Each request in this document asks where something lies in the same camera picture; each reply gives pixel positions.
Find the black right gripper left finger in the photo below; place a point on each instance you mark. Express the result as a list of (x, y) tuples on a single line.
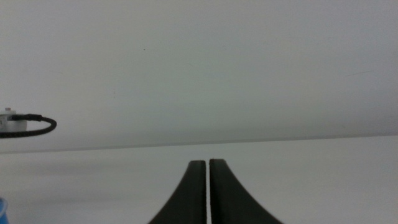
[(191, 199)]

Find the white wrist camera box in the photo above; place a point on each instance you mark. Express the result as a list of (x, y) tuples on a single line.
[(14, 125)]

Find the blue plastic cup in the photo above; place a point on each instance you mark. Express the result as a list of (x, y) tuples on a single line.
[(2, 213)]

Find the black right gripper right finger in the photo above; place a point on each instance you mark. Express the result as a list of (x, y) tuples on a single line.
[(225, 202)]

